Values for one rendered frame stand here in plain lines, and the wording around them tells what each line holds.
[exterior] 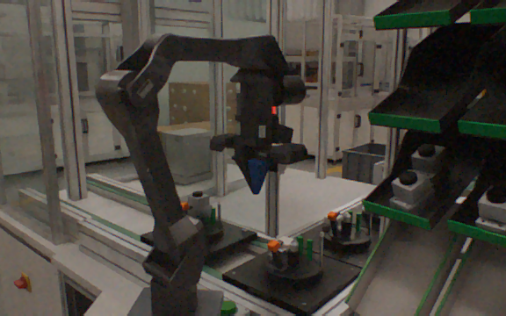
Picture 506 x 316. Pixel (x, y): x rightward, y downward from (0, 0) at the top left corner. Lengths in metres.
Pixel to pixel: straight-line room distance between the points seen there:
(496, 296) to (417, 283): 0.13
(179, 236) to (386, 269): 0.43
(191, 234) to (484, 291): 0.51
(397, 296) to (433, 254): 0.10
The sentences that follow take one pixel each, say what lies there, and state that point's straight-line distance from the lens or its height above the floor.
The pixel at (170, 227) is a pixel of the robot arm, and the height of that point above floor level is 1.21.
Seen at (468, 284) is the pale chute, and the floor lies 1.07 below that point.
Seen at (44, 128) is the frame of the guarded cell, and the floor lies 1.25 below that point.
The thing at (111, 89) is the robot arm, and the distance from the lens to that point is 0.58.
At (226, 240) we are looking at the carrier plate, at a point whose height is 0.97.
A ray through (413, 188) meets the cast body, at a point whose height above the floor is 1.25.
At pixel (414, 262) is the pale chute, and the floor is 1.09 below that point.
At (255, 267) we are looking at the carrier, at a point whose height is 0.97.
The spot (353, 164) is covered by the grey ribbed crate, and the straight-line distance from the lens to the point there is 3.03.
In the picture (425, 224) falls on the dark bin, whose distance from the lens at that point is 0.75.
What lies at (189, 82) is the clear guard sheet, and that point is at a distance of 1.41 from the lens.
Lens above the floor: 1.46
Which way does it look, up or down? 13 degrees down
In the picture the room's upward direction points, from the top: straight up
